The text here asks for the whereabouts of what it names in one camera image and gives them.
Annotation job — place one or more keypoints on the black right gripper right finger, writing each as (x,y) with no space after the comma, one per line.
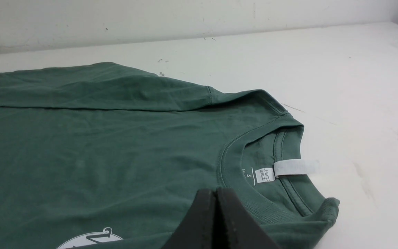
(235,228)

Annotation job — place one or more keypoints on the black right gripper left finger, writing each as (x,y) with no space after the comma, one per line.
(197,227)

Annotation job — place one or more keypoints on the green long sleeve shirt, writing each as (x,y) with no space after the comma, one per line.
(111,157)

